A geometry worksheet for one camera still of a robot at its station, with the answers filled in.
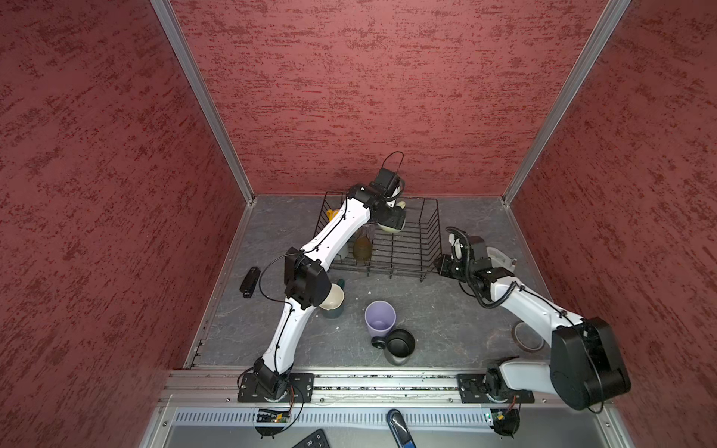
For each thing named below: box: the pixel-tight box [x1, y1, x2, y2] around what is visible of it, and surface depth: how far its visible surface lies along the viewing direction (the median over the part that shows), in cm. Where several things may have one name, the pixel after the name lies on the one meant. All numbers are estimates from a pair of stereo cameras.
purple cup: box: [364, 299, 397, 338], surface depth 79 cm
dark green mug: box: [318, 278, 346, 319], surface depth 84 cm
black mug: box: [370, 328, 416, 366], surface depth 80 cm
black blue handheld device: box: [386, 408, 418, 448], surface depth 66 cm
